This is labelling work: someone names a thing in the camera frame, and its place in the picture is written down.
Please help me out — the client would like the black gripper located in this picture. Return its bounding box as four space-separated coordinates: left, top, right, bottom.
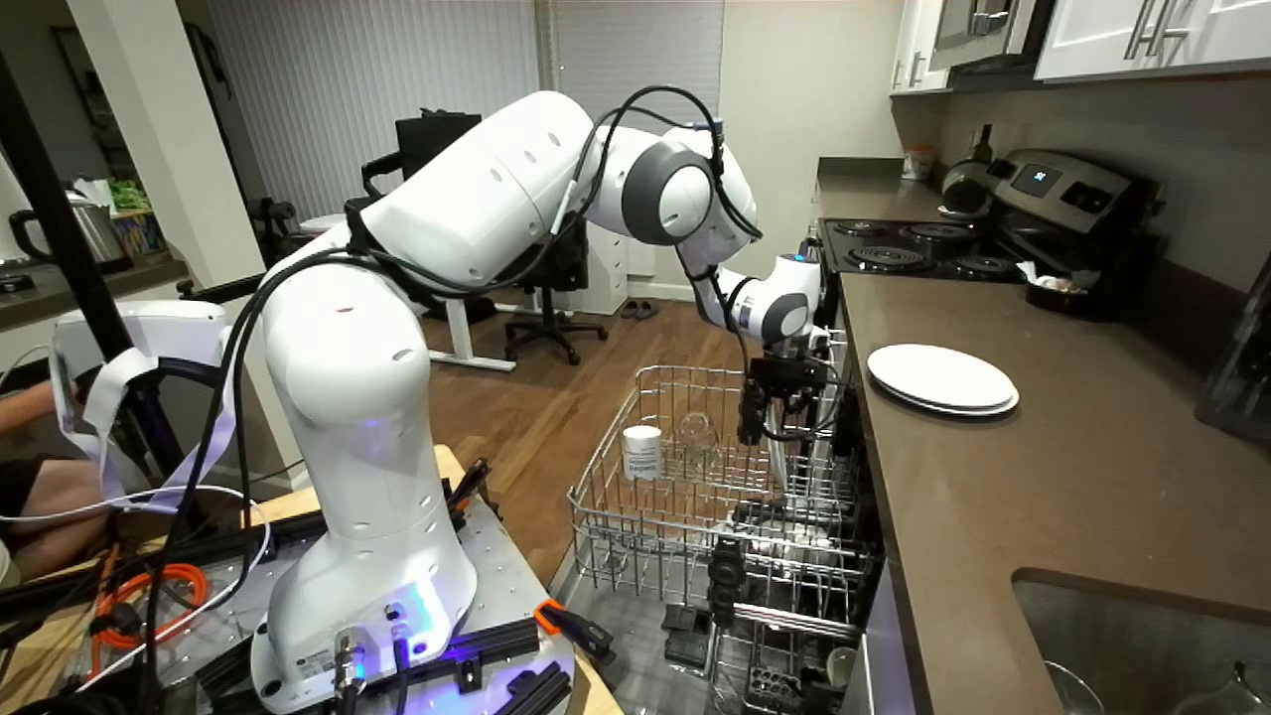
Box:
745 327 840 446

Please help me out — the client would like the clear glass plate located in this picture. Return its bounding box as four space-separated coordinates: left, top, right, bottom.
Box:
763 434 801 506

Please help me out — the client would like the white plate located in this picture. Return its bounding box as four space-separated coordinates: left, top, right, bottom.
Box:
862 343 1020 412
878 387 1024 425

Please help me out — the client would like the dishwasher lower rack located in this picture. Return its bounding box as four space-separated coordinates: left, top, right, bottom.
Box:
570 524 882 715

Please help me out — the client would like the black bottle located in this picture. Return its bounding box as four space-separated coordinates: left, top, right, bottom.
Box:
734 388 771 448

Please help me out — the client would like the clear drinking glass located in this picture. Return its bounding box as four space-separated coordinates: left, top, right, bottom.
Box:
677 406 721 457

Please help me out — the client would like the white cup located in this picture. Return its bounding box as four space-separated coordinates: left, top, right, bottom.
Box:
620 422 666 486

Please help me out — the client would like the black kitchen stove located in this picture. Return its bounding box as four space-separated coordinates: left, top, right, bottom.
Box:
801 146 1159 376

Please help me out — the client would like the white drawer cabinet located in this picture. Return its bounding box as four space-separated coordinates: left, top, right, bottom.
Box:
582 221 662 323

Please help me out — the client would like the black office chair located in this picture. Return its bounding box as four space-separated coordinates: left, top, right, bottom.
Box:
496 209 615 368

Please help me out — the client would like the white cloth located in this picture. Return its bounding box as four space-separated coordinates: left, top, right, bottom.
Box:
1012 258 1081 298

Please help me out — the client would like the black kettle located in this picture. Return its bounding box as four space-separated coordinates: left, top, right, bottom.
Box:
934 124 1019 221

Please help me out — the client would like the orange black screwdriver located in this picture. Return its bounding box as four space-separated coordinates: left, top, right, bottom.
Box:
533 597 615 663

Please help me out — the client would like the grey robot mounting cart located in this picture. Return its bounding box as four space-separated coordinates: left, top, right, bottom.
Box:
124 487 628 715

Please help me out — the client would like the steel kitchen sink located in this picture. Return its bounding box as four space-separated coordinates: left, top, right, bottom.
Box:
1008 564 1271 715

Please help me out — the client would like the black armrest chair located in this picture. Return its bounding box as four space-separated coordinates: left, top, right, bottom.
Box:
342 146 417 215

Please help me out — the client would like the black tripod pole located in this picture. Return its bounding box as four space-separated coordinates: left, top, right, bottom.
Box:
0 52 186 486

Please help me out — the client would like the wire dishwasher upper rack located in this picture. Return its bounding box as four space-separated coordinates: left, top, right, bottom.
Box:
566 360 885 645

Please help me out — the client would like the white wall cabinet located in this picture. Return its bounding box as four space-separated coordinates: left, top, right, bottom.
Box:
1028 0 1271 86

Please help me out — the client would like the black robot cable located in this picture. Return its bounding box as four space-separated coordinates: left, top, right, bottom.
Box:
126 85 771 692

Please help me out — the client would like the white strap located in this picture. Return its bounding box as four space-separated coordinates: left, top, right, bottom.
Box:
48 339 245 516

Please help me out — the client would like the white cable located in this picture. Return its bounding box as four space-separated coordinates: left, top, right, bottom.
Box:
0 487 278 698

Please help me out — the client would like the orange cable coil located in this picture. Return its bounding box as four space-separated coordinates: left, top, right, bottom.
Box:
87 560 218 655

